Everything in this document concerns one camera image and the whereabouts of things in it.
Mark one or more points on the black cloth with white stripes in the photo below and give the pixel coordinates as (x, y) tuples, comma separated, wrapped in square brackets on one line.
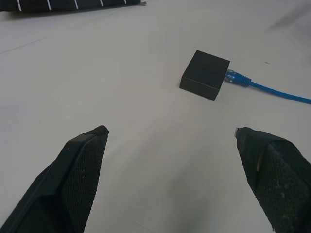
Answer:
[(60, 4)]

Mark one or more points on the black rectangular box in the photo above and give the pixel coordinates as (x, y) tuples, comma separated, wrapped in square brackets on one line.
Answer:
[(205, 74)]

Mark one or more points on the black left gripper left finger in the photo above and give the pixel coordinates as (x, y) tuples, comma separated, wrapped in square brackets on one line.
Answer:
[(70, 184)]

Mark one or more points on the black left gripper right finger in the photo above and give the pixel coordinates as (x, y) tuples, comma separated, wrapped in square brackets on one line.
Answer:
[(277, 179)]

